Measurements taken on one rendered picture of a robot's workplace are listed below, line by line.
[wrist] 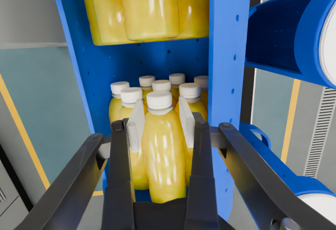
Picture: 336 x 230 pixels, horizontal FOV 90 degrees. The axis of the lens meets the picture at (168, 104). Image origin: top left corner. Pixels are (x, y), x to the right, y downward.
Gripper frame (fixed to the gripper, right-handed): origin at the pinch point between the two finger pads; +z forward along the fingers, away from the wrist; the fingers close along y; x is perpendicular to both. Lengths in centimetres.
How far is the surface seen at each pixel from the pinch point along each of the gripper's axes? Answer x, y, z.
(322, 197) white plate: -40, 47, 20
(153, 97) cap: 0.7, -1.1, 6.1
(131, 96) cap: -0.3, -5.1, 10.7
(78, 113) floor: -46, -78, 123
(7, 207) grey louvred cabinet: -123, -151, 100
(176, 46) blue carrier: 6.9, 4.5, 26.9
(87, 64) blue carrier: 5.2, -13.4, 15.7
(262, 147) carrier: -39, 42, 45
